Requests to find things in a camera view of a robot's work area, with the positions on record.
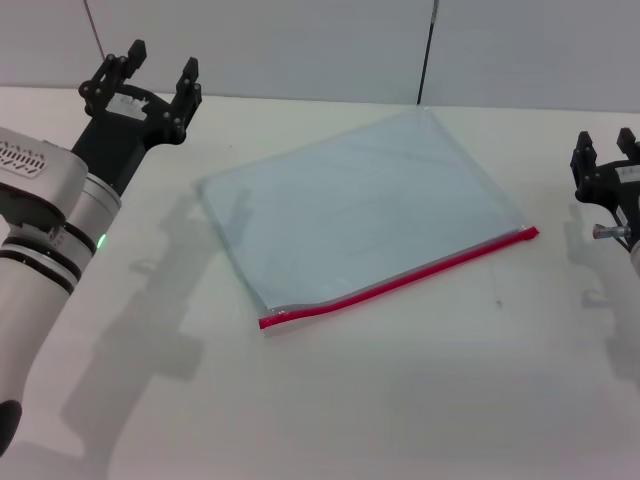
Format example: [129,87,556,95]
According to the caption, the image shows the clear document bag red zipper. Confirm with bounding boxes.
[194,106,541,335]

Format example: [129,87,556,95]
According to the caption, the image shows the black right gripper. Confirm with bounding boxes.
[569,126,640,251]

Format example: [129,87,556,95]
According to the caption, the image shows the silver right arm cable connector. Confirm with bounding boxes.
[591,224,633,242]

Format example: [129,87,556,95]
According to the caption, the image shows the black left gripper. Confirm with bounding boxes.
[70,38,205,197]

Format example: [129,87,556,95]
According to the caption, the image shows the thin black vertical pole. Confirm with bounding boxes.
[415,0,442,106]

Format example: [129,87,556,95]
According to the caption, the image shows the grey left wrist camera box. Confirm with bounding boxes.
[0,126,91,232]

